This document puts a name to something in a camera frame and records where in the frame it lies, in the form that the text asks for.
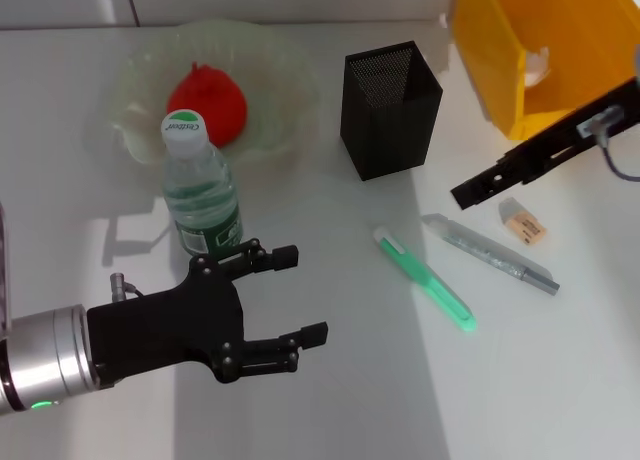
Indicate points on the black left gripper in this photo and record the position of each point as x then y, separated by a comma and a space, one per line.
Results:
165, 330

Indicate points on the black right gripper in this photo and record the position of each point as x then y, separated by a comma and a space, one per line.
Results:
575, 140

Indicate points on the beige eraser white sleeve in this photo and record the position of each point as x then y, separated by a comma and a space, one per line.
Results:
525, 222

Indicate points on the silver glitter pen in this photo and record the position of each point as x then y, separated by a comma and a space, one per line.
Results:
480, 252

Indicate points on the green white pen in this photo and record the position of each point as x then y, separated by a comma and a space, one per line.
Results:
425, 280

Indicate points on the white paper ball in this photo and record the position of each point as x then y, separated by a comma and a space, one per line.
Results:
540, 65

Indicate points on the clear water bottle green label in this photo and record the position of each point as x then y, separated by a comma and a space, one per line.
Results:
200, 190

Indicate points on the black mesh pen holder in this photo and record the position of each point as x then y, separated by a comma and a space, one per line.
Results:
390, 130

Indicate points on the green glass fruit plate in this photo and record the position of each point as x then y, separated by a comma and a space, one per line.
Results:
280, 90

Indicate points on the yellow plastic bin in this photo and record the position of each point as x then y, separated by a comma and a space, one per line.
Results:
500, 55

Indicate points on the left wrist camera unit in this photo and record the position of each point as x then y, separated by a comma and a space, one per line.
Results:
4, 280

